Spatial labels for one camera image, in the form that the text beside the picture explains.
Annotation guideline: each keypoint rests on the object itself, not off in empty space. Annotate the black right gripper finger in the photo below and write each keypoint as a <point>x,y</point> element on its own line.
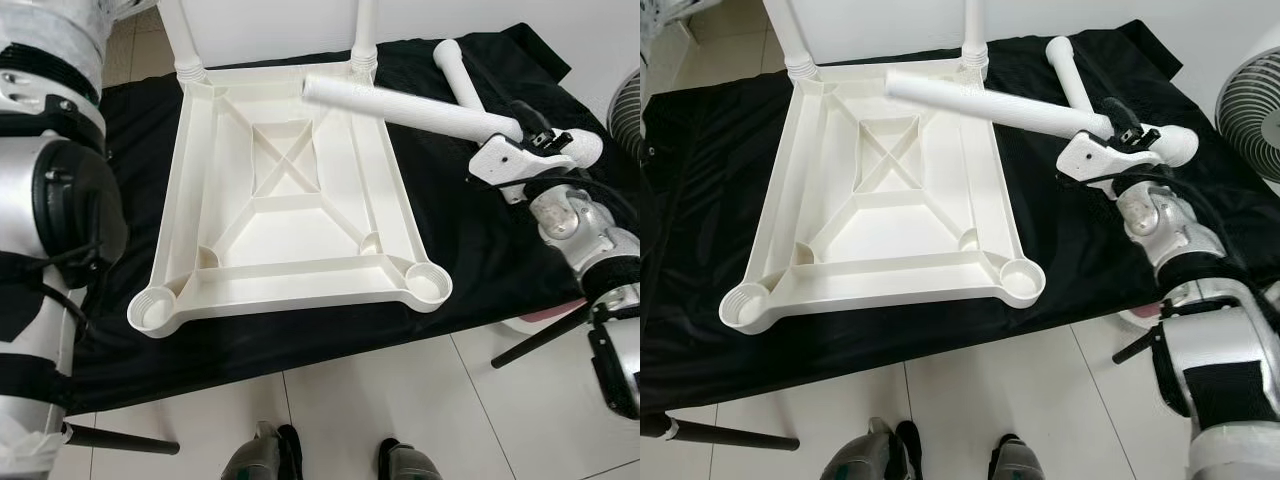
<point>1120,113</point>
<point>528,115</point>

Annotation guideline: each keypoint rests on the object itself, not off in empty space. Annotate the white plastic table leg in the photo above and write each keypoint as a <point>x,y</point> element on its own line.
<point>460,75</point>
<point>1070,72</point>
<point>365,30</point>
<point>975,30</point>
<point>1000,108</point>
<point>183,35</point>
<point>790,35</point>
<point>420,112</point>

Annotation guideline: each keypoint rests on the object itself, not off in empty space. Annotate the white plastic table top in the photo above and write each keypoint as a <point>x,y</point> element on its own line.
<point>280,230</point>
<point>870,230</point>

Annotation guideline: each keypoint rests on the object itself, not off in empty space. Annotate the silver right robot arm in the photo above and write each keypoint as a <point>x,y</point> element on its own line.
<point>585,235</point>
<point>1200,330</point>

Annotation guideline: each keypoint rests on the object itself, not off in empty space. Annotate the white floor fan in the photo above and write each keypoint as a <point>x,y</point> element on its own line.
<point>625,115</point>
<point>1255,110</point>

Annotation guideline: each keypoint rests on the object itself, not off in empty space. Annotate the black table cloth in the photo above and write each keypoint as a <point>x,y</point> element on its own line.
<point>520,230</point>
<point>1100,240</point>

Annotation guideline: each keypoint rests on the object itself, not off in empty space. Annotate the grey robot right foot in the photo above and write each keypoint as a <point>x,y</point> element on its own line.
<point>1015,460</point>
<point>410,462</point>

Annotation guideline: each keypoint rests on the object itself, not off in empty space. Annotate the grey robot foot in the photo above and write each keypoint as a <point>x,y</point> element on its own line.
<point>865,455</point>
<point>260,455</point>
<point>1015,460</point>
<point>410,462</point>

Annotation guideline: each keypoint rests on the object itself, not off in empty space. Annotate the grey robot left foot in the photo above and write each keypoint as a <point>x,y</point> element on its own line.
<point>865,455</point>
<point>260,455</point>

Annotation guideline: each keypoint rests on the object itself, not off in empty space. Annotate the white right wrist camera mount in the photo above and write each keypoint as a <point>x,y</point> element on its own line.
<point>505,162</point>
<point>1095,155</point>

